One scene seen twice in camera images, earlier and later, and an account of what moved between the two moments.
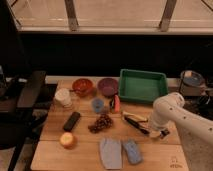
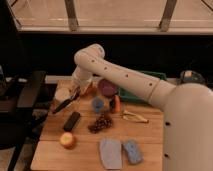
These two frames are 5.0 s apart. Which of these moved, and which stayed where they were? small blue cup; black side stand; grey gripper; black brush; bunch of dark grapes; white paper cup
Moved: grey gripper; black brush
Stayed: small blue cup; white paper cup; black side stand; bunch of dark grapes
